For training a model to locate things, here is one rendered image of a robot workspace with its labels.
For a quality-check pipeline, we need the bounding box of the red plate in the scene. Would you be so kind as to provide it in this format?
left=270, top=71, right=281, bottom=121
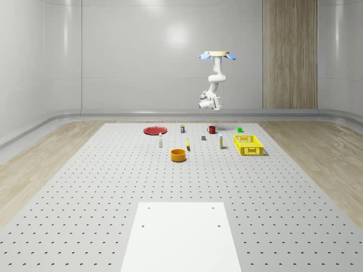
left=143, top=126, right=168, bottom=137

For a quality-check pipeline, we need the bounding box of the yellow bowl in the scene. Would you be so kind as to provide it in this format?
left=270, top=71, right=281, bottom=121
left=170, top=148, right=187, bottom=163

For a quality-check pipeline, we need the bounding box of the yellow basket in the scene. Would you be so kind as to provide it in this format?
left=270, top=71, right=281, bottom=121
left=233, top=134, right=264, bottom=156

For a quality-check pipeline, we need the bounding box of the white board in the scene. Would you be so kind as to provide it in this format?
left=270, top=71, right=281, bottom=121
left=120, top=202, right=243, bottom=272

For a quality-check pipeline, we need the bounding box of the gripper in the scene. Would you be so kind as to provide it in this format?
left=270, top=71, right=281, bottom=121
left=210, top=95, right=224, bottom=112

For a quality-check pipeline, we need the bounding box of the drone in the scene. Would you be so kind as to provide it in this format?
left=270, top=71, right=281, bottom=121
left=199, top=50, right=237, bottom=61

